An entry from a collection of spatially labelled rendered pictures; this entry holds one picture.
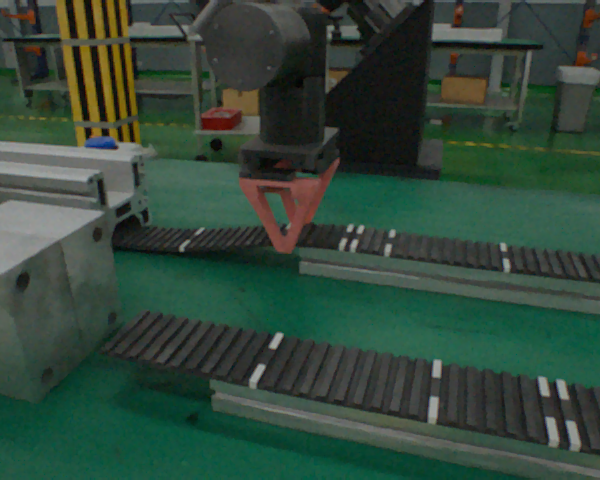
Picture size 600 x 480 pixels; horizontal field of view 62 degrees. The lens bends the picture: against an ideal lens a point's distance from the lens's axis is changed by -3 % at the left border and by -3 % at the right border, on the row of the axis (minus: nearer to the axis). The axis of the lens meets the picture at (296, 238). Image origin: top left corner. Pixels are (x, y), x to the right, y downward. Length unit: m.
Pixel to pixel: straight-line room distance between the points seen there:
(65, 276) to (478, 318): 0.31
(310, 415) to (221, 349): 0.07
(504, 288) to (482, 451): 0.20
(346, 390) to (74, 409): 0.17
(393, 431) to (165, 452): 0.13
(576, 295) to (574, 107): 4.90
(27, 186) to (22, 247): 0.22
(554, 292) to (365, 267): 0.16
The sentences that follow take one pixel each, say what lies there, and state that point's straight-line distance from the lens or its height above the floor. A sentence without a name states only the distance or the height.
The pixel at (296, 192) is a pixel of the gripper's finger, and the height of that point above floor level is 0.87.
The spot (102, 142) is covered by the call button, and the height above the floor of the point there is 0.85.
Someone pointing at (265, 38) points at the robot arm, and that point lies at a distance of 0.35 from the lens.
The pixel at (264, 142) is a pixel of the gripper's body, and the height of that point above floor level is 0.90.
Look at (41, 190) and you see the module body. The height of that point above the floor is 0.84.
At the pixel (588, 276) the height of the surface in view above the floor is 0.81.
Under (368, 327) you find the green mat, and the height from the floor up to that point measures 0.78.
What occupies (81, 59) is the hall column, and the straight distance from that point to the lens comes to 3.78.
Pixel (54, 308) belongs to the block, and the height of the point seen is 0.83.
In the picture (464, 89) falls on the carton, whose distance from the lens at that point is 5.21.
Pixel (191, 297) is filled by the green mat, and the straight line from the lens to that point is 0.45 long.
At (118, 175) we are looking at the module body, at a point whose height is 0.84.
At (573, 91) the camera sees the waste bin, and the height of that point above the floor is 0.37.
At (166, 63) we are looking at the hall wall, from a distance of 9.12.
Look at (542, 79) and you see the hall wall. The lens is 8.08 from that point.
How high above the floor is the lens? 1.01
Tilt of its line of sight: 24 degrees down
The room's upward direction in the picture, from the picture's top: straight up
